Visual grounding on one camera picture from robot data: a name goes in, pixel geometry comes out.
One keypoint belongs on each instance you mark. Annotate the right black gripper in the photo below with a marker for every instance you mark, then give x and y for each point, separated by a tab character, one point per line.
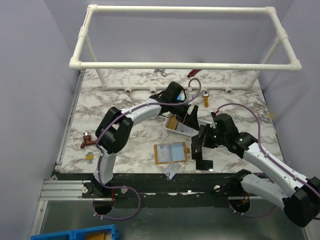
201	139

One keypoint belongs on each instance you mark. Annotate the blue plastic bin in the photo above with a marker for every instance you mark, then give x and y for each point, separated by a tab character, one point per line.
106	232

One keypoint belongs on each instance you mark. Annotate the brown pipe valve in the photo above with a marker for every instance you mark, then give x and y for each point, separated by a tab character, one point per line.
87	141

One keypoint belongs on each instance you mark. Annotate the white PVC pipe frame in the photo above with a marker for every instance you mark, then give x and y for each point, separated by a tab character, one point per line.
280	57

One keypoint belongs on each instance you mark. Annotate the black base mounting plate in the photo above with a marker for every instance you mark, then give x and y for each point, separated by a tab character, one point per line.
154	190

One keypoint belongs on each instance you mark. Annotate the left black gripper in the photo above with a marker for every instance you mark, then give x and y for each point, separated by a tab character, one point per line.
190	119

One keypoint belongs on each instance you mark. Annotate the white credit card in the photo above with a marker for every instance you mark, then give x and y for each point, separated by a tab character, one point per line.
171	170

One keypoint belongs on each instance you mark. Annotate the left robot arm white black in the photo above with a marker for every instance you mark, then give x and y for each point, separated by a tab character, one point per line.
114	130

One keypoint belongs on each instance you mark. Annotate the aluminium rail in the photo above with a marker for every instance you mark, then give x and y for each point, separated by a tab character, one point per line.
61	190

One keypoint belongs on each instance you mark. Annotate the gold pipe valve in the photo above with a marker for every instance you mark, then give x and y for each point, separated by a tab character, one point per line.
205	95

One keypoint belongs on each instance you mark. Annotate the white plastic basket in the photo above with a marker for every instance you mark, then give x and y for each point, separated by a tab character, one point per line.
182	129

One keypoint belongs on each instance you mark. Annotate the hex key set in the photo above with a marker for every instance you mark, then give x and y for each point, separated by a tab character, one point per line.
89	158

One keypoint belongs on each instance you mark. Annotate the black credit card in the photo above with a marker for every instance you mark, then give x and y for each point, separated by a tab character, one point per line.
196	151
202	164

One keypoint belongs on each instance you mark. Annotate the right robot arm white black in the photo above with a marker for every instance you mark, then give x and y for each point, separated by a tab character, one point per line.
297	195

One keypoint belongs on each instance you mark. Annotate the tan leather card holder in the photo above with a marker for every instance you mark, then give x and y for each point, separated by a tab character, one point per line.
167	153

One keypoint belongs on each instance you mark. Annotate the red handled tool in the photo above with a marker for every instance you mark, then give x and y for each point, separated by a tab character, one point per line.
192	73

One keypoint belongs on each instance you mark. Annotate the metal clamp fitting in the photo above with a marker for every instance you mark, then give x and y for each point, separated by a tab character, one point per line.
161	72

